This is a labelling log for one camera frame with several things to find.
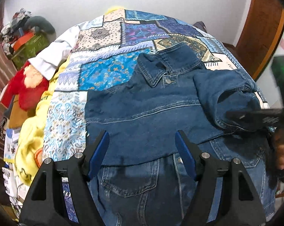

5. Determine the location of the white shirt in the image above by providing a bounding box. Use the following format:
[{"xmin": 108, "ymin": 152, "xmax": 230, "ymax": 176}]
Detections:
[{"xmin": 29, "ymin": 20, "xmax": 82, "ymax": 80}]

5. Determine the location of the yellow blanket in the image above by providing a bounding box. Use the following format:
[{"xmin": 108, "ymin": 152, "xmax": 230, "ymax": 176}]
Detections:
[{"xmin": 15, "ymin": 61, "xmax": 69, "ymax": 186}]

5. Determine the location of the person's right hand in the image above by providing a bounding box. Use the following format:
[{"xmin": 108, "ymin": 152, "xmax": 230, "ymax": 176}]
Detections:
[{"xmin": 274, "ymin": 132, "xmax": 284, "ymax": 170}]

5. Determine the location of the red box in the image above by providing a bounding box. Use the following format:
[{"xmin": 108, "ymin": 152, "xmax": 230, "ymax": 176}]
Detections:
[{"xmin": 0, "ymin": 85, "xmax": 15, "ymax": 106}]

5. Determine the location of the pile of mixed clothes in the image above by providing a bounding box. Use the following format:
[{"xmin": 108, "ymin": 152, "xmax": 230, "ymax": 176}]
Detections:
[{"xmin": 0, "ymin": 8, "xmax": 32, "ymax": 52}]

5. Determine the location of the stack of papers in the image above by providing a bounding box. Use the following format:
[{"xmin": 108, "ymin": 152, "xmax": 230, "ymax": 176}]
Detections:
[{"xmin": 2, "ymin": 127, "xmax": 22, "ymax": 193}]

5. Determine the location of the blue denim jacket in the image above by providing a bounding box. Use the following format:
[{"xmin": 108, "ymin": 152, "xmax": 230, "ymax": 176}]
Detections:
[{"xmin": 84, "ymin": 44, "xmax": 282, "ymax": 226}]

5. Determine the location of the orange box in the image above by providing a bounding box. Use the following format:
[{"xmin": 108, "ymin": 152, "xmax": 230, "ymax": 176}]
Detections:
[{"xmin": 14, "ymin": 32, "xmax": 35, "ymax": 51}]

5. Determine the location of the red plush toy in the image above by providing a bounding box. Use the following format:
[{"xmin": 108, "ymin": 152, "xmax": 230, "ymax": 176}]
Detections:
[{"xmin": 2, "ymin": 61, "xmax": 49, "ymax": 111}]

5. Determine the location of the patchwork printed blanket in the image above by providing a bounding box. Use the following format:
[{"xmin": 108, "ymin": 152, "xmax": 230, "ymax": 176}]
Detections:
[{"xmin": 42, "ymin": 9, "xmax": 272, "ymax": 226}]

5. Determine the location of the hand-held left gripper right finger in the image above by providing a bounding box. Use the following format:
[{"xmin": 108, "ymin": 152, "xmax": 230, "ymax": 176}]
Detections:
[{"xmin": 175, "ymin": 129, "xmax": 267, "ymax": 226}]

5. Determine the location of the green patterned box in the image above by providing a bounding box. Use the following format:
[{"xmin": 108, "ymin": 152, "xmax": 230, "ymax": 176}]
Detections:
[{"xmin": 11, "ymin": 32, "xmax": 50, "ymax": 70}]

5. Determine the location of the yellow plush pillow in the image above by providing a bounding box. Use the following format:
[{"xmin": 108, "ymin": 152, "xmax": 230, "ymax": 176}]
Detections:
[{"xmin": 105, "ymin": 5, "xmax": 125, "ymax": 15}]

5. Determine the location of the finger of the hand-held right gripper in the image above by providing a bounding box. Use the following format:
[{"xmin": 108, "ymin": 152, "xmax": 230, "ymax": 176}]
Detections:
[{"xmin": 225, "ymin": 108, "xmax": 284, "ymax": 131}]

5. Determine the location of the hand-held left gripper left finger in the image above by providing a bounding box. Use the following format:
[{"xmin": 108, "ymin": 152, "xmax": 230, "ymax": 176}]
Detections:
[{"xmin": 19, "ymin": 130, "xmax": 110, "ymax": 226}]

